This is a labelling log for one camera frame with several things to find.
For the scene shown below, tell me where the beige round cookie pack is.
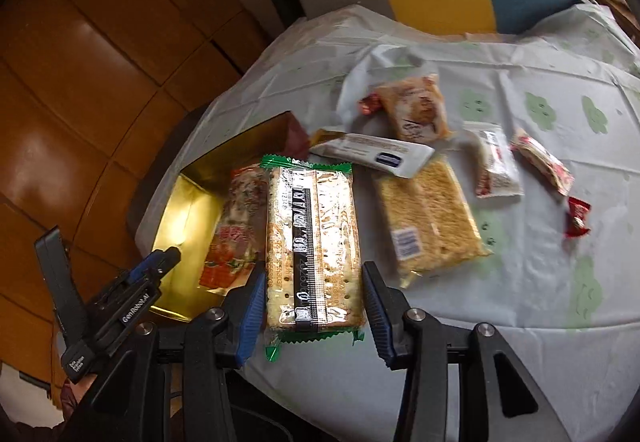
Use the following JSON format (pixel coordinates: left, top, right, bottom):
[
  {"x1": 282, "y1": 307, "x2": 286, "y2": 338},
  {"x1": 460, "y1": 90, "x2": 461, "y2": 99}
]
[{"x1": 373, "y1": 73, "x2": 452, "y2": 145}]

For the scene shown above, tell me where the pink floral snack packet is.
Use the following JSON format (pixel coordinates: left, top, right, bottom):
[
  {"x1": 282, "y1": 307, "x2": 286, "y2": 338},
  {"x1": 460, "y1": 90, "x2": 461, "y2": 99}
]
[{"x1": 511, "y1": 128, "x2": 575, "y2": 197}]

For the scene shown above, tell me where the white red text snack packet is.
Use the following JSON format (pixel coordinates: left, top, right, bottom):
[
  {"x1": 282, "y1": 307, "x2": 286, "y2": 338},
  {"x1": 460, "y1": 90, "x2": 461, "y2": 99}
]
[{"x1": 463, "y1": 121, "x2": 524, "y2": 199}]

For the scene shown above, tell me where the gold and maroon gift box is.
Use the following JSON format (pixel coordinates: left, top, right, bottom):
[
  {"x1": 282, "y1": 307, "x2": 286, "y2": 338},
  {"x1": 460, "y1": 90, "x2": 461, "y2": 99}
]
[{"x1": 151, "y1": 111, "x2": 308, "y2": 323}]

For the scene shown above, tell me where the yellow rice crisp pack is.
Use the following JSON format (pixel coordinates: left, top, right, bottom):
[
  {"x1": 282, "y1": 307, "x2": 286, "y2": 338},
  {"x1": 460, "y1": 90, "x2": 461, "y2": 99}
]
[{"x1": 374, "y1": 155, "x2": 491, "y2": 288}]

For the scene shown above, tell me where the long white snack bar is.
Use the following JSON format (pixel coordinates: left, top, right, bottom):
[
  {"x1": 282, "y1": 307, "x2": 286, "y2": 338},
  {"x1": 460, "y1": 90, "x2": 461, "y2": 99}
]
[{"x1": 309, "y1": 129, "x2": 435, "y2": 180}]

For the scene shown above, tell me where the green edged cracker pack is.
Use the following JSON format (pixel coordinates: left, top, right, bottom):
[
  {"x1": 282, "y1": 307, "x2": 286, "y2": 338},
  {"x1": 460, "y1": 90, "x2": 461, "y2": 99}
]
[{"x1": 260, "y1": 155, "x2": 366, "y2": 362}]

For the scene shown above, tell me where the small red candy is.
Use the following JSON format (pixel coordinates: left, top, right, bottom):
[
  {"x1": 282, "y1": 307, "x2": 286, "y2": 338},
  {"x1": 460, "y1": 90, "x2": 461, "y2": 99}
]
[{"x1": 565, "y1": 196, "x2": 591, "y2": 238}]

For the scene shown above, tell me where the red orange snack bag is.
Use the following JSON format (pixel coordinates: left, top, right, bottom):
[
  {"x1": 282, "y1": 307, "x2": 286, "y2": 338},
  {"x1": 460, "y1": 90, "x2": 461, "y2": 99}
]
[{"x1": 198, "y1": 163, "x2": 268, "y2": 295}]

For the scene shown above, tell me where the white green patterned tablecloth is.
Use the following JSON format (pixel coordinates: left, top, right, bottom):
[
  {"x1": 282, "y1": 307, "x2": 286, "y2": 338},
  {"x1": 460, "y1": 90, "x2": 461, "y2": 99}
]
[{"x1": 134, "y1": 3, "x2": 639, "y2": 441}]

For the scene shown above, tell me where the long red candy bar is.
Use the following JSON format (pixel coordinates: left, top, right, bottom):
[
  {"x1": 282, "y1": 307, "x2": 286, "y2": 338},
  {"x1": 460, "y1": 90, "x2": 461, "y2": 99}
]
[{"x1": 358, "y1": 93, "x2": 384, "y2": 116}]

